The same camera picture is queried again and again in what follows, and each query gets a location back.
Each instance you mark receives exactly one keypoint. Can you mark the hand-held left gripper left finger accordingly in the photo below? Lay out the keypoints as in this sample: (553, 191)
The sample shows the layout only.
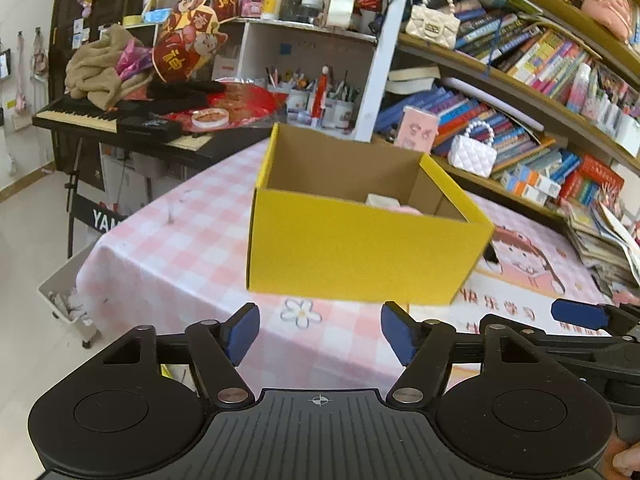
(242, 332)

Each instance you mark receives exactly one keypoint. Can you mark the red round plate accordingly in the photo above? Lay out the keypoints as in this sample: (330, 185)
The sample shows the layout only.
(250, 102)

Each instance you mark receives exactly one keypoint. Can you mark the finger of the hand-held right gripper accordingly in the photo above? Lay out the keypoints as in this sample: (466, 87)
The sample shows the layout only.
(585, 347)
(580, 312)

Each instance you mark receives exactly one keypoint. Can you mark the brown cloth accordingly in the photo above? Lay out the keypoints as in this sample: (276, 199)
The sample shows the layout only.
(100, 67)

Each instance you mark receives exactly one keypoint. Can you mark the row of blue books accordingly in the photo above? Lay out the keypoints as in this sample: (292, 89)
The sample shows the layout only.
(480, 125)

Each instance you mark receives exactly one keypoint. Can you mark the cartoon figure paper decoration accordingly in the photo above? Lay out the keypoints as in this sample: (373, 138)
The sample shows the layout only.
(192, 25)

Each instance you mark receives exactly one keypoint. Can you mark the black cloth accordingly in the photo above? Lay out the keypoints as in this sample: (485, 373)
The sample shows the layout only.
(180, 95)

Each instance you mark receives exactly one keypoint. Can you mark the orange blue carton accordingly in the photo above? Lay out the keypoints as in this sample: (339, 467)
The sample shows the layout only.
(520, 190)
(537, 180)

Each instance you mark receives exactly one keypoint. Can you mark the person's right hand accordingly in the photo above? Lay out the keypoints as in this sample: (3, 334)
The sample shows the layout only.
(627, 462)

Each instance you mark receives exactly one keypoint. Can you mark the pink checked printed tablecloth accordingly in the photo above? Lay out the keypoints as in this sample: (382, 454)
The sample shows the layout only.
(200, 260)

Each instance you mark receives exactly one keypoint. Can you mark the white bottle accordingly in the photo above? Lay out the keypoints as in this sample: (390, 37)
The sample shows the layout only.
(273, 2)

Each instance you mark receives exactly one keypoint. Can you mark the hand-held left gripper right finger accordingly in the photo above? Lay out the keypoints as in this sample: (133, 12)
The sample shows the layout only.
(397, 334)

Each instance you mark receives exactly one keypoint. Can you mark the black piano stand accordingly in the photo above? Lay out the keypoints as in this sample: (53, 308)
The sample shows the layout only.
(75, 180)

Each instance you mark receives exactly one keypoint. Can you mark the red boxed book set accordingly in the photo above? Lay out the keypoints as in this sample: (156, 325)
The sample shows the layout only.
(592, 180)

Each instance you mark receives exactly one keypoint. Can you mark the white quilted handbag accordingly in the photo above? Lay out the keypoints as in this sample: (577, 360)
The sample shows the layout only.
(472, 155)

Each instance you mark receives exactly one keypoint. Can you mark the round tape roll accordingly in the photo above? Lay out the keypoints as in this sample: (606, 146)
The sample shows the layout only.
(211, 117)

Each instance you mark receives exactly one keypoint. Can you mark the yellow cardboard box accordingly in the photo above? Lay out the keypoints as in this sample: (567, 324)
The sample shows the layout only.
(360, 250)

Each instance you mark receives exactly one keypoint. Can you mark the row of colourful books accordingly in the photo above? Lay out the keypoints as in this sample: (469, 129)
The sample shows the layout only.
(550, 55)

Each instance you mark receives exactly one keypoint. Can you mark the black electric piano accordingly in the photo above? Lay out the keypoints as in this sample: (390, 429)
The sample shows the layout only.
(125, 125)

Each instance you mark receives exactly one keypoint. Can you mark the white shelf unit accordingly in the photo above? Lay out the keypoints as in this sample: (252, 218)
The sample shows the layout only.
(310, 50)

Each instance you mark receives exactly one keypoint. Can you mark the cream quilted handbag upper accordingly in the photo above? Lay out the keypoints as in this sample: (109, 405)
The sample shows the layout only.
(432, 25)

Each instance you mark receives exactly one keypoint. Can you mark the curved wooden bookshelf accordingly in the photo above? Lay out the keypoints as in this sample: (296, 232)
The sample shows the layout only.
(525, 95)

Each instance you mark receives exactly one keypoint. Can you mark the thick lying book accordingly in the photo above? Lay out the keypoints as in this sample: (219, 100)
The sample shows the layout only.
(412, 80)

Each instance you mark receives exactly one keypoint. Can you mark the pen cups with pens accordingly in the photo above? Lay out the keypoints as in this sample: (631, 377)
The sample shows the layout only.
(320, 100)

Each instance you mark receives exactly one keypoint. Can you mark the cream square block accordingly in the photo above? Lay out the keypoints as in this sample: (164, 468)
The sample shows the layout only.
(382, 201)

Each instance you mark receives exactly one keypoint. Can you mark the stack of paper booklets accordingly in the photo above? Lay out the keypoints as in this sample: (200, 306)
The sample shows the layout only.
(605, 245)

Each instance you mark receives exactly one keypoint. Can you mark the white plastic bin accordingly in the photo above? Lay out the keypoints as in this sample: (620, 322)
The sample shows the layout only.
(67, 300)

